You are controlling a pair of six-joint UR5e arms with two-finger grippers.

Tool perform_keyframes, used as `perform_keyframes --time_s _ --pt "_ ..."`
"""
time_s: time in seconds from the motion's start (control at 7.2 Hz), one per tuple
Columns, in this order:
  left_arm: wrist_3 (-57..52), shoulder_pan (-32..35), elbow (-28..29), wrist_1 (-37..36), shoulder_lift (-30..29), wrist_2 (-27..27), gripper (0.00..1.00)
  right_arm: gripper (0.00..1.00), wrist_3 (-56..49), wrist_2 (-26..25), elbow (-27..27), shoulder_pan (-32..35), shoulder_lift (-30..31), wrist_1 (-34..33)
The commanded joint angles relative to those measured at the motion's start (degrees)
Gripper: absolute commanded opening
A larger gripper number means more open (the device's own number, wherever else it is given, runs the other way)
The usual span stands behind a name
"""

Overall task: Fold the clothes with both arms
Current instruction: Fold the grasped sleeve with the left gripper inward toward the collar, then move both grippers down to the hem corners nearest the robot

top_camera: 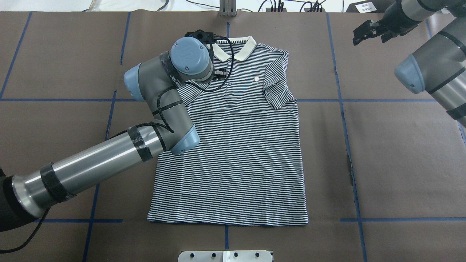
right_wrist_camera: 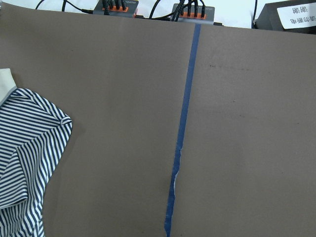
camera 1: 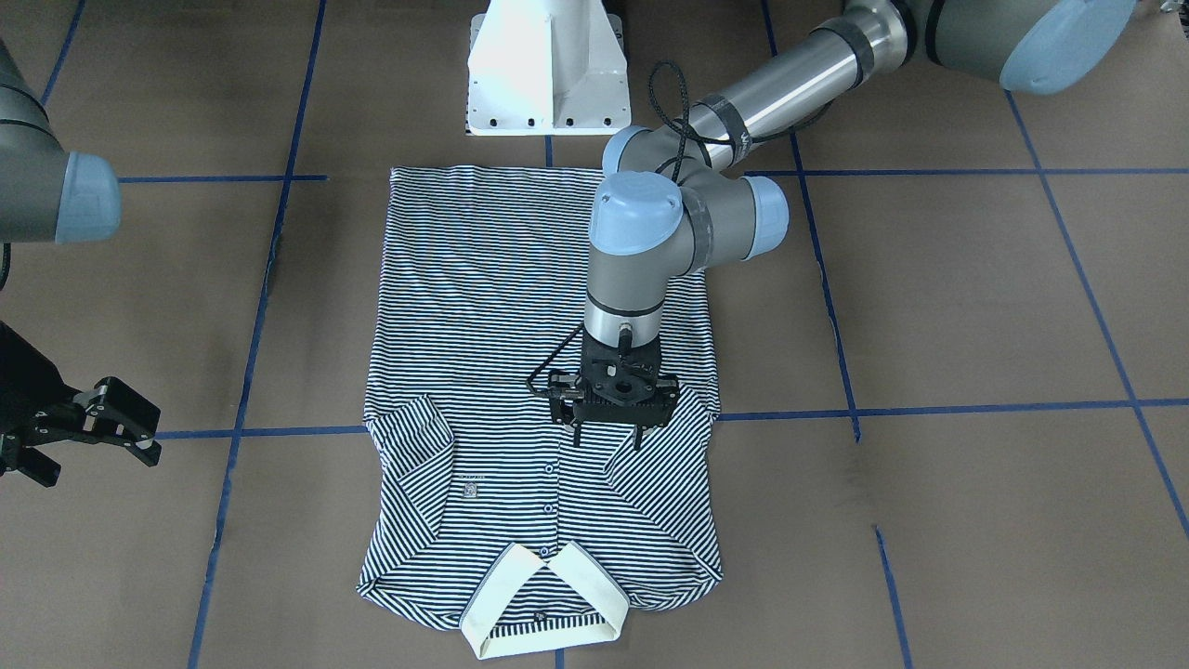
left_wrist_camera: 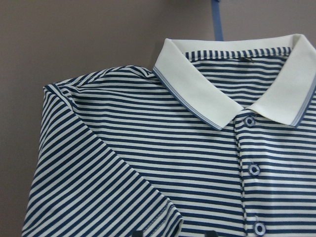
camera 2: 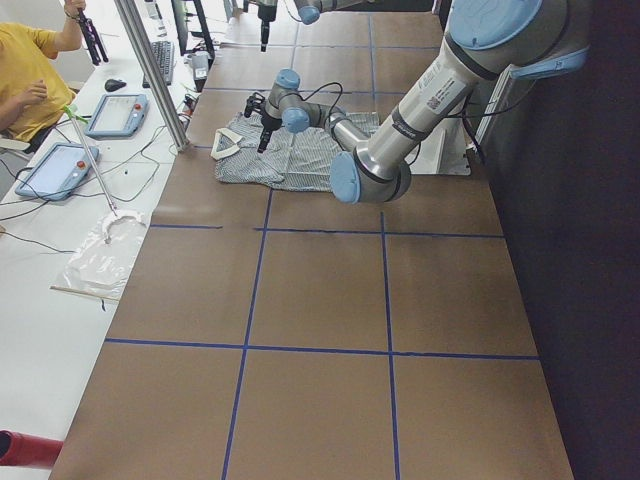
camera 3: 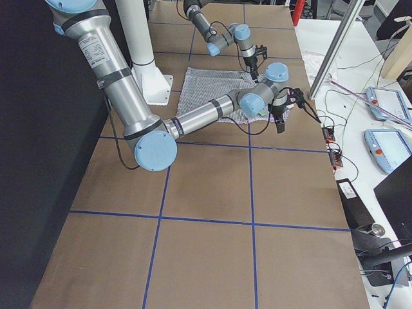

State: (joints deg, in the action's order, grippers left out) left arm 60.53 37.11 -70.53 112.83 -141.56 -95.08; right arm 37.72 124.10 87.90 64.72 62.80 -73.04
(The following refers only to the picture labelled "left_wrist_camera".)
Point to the navy white striped polo shirt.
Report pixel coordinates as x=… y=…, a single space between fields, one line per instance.
x=218 y=138

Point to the blue tape line lengthwise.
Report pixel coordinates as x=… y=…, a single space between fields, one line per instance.
x=216 y=18

